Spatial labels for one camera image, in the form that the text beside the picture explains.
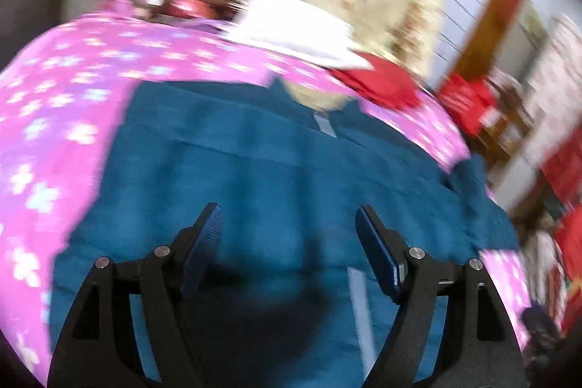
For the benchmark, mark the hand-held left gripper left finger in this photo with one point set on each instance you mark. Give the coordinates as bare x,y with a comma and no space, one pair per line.
203,243

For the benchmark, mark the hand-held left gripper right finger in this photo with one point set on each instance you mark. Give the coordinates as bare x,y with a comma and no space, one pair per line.
377,249

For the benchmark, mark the teal jacket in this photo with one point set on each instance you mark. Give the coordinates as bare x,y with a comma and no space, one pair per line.
250,170

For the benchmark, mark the red pillow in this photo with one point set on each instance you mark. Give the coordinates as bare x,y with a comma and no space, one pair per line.
382,83

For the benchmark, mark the red shopping bag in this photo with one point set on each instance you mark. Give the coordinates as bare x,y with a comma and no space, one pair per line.
463,101

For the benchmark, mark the wooden rack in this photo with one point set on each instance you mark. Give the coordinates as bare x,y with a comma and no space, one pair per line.
504,129

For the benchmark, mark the pink floral bed sheet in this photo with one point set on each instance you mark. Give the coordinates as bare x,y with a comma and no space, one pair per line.
68,97

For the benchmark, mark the white pillow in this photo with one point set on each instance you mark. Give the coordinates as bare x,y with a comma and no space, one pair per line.
295,29

